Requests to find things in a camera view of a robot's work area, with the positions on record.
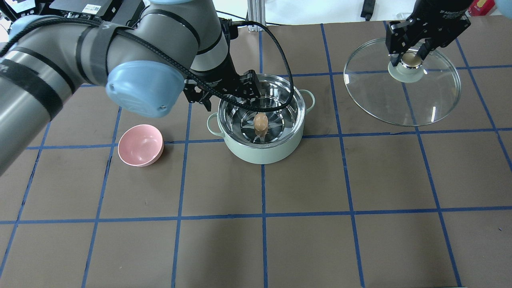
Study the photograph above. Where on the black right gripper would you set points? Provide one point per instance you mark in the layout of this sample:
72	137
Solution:
436	16

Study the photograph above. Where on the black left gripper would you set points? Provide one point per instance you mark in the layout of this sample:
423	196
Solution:
214	81

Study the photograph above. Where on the glass pot lid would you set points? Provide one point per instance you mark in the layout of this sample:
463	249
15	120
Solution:
414	93

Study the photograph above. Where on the brown egg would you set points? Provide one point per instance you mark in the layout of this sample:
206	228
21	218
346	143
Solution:
261	122

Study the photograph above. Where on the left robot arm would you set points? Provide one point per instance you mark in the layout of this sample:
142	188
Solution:
178	45

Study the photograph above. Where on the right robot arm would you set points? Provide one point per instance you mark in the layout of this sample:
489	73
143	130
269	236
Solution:
423	7

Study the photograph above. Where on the red bottle yellow cap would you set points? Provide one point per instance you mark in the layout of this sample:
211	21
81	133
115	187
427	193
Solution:
481	7

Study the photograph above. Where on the pink bowl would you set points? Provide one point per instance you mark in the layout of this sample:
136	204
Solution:
141	145

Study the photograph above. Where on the black electronics box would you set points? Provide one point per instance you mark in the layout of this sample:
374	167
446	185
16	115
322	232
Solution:
116	11

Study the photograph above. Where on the brown paper table cover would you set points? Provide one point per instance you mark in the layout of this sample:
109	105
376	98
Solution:
360	203

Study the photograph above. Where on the aluminium frame post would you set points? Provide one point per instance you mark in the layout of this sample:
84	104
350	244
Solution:
256	11

